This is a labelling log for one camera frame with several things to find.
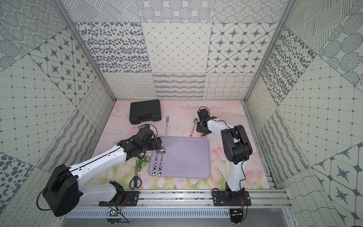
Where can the fork with cow-pattern handle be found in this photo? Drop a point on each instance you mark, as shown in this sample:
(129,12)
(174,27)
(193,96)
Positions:
(155,162)

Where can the lavender rectangular tray mat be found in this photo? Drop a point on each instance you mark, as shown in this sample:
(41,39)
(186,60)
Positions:
(185,157)

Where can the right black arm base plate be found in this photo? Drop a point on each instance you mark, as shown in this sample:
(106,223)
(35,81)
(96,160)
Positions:
(228,198)

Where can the black plastic tool case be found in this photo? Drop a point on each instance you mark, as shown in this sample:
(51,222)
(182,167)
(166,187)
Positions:
(145,111)

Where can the spoon with cow-pattern handle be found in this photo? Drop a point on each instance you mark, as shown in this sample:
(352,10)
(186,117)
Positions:
(162,152)

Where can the green toy spray nozzle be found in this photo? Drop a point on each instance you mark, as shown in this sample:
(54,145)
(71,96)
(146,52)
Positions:
(141,160)

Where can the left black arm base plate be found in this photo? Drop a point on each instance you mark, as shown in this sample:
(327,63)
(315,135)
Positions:
(124,199)

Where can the aluminium mounting rail frame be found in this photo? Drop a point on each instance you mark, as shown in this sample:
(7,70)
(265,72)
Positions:
(254,198)

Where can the white slotted cable duct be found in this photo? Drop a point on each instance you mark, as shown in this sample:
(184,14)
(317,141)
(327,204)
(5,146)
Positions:
(150,213)

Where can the spoon with pink handle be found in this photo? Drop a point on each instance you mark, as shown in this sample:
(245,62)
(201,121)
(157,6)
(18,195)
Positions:
(195,121)

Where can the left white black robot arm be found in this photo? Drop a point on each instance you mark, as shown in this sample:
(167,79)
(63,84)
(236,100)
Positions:
(66,187)

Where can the scissors with blue handles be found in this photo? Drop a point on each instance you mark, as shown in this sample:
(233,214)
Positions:
(135,182)

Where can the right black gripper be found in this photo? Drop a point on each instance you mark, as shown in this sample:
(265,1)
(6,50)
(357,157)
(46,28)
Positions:
(198,129)

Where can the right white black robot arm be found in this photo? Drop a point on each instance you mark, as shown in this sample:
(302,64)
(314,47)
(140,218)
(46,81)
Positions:
(236,145)

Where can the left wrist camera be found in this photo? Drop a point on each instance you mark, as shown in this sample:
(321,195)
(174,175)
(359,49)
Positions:
(146,126)

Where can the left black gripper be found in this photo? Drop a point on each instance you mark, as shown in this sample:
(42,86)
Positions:
(156,143)

